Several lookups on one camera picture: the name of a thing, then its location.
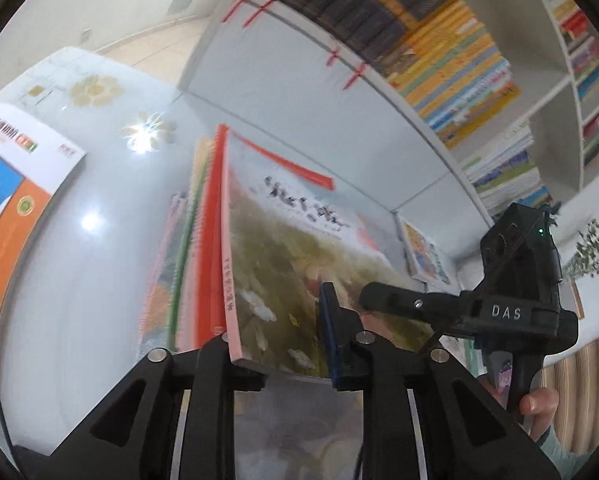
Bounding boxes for yellow orange book row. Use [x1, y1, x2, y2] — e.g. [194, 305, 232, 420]
[379, 0, 521, 150]

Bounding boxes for orange blue cover book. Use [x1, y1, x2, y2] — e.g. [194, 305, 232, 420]
[0, 103, 86, 311]

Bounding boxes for green leafy plant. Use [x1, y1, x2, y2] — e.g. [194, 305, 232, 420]
[563, 219, 599, 280]

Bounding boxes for stack of books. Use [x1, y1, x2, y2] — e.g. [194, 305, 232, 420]
[138, 136, 214, 358]

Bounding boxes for white stacked books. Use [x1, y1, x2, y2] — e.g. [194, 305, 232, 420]
[462, 122, 552, 220]

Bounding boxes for red spine upright book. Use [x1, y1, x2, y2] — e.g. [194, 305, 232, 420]
[194, 125, 229, 348]

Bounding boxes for white bookshelf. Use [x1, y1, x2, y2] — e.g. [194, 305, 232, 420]
[180, 0, 599, 243]

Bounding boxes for person's right hand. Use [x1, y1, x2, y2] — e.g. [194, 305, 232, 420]
[476, 374, 561, 443]

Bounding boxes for floral cover pink-spine book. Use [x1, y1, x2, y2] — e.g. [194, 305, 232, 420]
[221, 130, 432, 380]

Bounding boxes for leaning colourful picture book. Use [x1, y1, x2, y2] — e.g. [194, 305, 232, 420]
[395, 214, 459, 292]

